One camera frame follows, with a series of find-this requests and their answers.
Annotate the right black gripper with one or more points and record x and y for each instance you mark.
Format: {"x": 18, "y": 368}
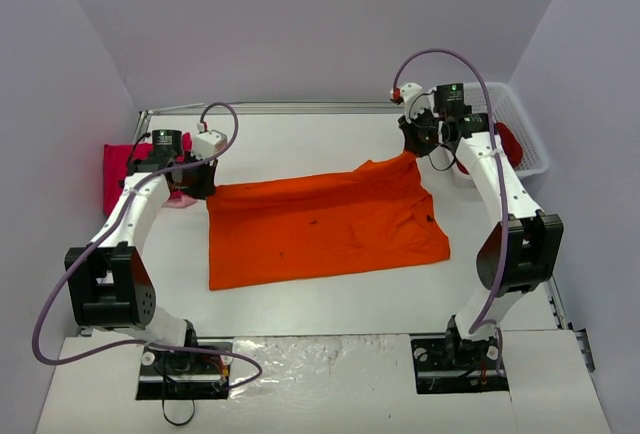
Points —
{"x": 415, "y": 138}

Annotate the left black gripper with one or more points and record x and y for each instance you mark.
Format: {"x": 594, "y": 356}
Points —
{"x": 201, "y": 182}

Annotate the orange t shirt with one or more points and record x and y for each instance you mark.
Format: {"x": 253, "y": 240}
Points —
{"x": 378, "y": 216}

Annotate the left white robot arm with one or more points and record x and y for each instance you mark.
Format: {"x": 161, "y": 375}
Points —
{"x": 110, "y": 288}

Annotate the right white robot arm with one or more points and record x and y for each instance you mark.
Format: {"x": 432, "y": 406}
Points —
{"x": 520, "y": 252}

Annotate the pink folded t shirt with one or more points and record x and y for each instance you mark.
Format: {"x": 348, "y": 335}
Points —
{"x": 179, "y": 202}

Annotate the magenta folded t shirt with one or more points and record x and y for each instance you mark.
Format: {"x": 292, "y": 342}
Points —
{"x": 116, "y": 160}

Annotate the white plastic basket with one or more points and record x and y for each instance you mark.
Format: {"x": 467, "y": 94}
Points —
{"x": 508, "y": 110}

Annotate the dark red t shirt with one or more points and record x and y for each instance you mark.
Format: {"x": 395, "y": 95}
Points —
{"x": 510, "y": 144}

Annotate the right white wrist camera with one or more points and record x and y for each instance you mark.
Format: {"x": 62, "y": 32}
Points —
{"x": 413, "y": 98}

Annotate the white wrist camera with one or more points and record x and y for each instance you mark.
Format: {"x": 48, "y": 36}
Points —
{"x": 413, "y": 98}
{"x": 208, "y": 143}

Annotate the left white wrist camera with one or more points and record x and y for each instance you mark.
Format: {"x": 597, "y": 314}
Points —
{"x": 208, "y": 143}

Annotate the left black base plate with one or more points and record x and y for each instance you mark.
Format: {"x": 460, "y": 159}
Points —
{"x": 165, "y": 375}

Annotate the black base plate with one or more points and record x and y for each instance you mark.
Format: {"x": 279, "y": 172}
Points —
{"x": 472, "y": 370}
{"x": 165, "y": 375}

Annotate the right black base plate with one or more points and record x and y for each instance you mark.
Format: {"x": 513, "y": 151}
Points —
{"x": 472, "y": 370}

